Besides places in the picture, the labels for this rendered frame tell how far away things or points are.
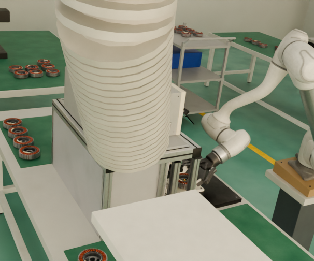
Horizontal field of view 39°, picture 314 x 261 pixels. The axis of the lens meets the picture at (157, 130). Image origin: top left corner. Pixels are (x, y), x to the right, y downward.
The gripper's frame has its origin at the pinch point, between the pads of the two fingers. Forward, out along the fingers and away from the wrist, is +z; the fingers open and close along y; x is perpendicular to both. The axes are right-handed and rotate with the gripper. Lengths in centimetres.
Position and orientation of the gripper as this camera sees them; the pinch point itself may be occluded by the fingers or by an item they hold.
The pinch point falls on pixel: (184, 180)
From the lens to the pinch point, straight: 223.7
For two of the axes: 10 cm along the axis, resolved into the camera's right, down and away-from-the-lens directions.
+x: -3.4, -7.2, -6.0
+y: -4.9, -4.1, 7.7
